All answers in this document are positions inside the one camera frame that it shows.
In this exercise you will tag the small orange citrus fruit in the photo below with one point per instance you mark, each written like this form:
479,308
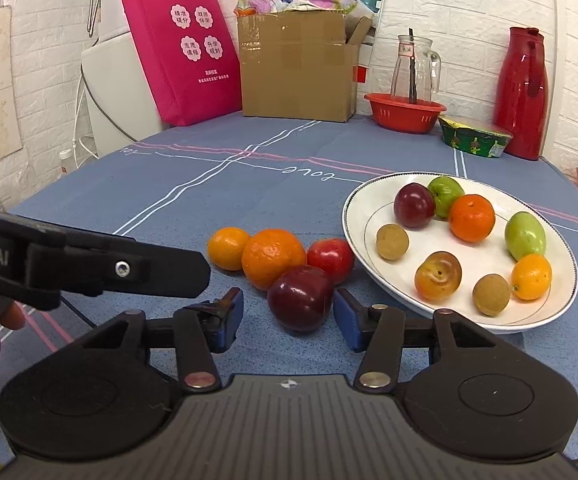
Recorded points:
226,249
531,276

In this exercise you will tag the white water purifier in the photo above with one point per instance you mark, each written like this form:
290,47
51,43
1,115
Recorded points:
114,0

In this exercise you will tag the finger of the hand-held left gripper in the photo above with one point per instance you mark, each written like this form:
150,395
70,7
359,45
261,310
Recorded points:
169,272

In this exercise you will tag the pink tote bag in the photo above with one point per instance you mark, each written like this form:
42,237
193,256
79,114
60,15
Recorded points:
189,95

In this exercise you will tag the red plastic basket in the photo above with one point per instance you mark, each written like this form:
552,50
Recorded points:
404,117

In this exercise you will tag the blue striped tablecloth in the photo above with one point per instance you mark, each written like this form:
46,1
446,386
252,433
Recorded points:
194,185

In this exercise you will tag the white plate with blue rim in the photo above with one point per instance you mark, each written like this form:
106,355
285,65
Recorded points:
369,215

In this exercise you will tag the red thermos jug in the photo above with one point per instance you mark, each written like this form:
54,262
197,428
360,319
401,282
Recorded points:
519,110

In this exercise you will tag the red apple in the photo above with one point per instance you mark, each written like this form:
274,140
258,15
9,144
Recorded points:
331,259

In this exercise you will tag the small yellow-red plum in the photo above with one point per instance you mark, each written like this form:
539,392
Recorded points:
438,277

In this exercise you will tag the orange tangerine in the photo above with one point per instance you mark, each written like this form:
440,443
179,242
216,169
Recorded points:
271,257
471,219

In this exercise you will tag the glass pitcher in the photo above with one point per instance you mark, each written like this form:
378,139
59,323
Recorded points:
401,80

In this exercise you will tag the green instant noodle bowl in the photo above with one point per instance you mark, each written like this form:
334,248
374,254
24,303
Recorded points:
474,145

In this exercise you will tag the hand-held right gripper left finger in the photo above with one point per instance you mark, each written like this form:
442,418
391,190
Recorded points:
235,320

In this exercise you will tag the green apple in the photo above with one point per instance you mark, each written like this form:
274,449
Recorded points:
446,194

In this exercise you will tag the brown cardboard box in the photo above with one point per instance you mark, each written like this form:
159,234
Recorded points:
294,80

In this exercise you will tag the dark red plum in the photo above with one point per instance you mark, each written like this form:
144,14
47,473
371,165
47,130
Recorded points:
299,299
414,206

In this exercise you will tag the small white bottle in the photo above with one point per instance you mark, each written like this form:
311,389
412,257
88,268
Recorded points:
66,164

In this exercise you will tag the oval green jujube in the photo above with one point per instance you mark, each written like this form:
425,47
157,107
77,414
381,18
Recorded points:
525,236

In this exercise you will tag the dark long spoon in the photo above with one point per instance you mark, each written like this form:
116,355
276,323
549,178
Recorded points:
413,70

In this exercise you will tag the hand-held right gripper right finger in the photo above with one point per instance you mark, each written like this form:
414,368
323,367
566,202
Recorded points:
346,320

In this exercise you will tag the brown kiwi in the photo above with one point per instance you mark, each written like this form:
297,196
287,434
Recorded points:
392,242
491,295

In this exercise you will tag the white appliance cabinet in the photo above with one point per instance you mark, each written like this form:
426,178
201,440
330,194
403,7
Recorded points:
119,100

